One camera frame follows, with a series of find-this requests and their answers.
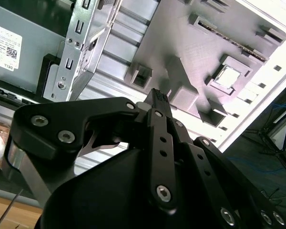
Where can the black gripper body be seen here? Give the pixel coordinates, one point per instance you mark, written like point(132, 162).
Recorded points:
point(105, 195)

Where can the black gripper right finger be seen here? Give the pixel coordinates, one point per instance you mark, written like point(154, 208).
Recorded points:
point(200, 162)

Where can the silver CPU chip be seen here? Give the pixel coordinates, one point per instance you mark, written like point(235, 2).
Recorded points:
point(225, 76)

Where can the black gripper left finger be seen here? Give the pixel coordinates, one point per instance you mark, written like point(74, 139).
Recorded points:
point(62, 119)

